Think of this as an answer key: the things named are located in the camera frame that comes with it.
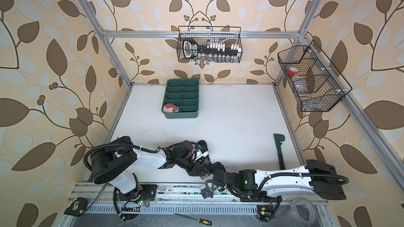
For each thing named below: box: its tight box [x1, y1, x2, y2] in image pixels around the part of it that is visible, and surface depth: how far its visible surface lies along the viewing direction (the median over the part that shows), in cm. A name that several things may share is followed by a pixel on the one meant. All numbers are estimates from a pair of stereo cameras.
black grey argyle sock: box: [197, 139, 209, 154], surface depth 80 cm
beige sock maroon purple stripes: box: [163, 102, 181, 113], surface depth 98 cm
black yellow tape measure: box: [63, 197, 88, 218], surface depth 70 cm
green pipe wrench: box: [273, 133, 286, 171], surface depth 91 cm
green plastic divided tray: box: [162, 78, 200, 119], surface depth 110 cm
